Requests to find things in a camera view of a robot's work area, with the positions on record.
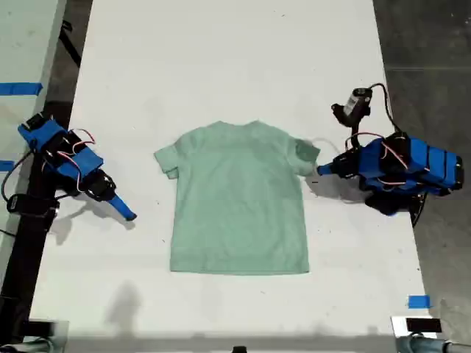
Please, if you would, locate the pale green T-shirt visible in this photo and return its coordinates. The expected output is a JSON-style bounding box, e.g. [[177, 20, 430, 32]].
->
[[153, 120, 320, 275]]

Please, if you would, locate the long blue tape strip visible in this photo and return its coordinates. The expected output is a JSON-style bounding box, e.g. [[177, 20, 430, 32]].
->
[[0, 82, 44, 97]]

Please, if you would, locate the black diagonal strut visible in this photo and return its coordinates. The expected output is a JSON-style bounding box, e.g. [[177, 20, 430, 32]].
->
[[58, 20, 82, 69]]

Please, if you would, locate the silver metal plate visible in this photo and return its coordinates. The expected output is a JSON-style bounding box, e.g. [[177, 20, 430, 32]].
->
[[28, 319, 70, 353], [389, 315, 445, 340]]

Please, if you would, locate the small black box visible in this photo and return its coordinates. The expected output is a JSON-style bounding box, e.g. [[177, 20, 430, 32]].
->
[[26, 320, 56, 338], [406, 318, 442, 334]]

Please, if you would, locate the square blue tape piece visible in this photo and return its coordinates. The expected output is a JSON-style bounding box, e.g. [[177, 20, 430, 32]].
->
[[408, 295, 431, 310]]

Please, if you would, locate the pale side table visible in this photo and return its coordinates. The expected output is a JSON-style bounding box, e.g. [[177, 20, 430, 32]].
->
[[0, 0, 68, 284]]

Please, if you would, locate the grey tube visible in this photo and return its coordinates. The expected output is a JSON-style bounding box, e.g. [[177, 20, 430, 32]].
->
[[0, 340, 56, 353], [395, 335, 471, 353]]

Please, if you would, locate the black camera stalk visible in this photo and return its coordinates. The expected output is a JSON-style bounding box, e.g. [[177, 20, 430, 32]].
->
[[348, 117, 364, 151]]

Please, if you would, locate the black camera box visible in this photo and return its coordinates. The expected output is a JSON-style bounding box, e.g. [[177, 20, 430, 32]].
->
[[330, 87, 372, 128], [6, 193, 56, 222]]

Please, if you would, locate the black camera cable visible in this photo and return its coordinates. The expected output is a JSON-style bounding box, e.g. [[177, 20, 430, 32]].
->
[[369, 82, 404, 135], [1, 150, 32, 202]]

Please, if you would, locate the black table edge rail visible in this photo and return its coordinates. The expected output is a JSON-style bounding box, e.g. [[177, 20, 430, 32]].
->
[[0, 101, 73, 345]]

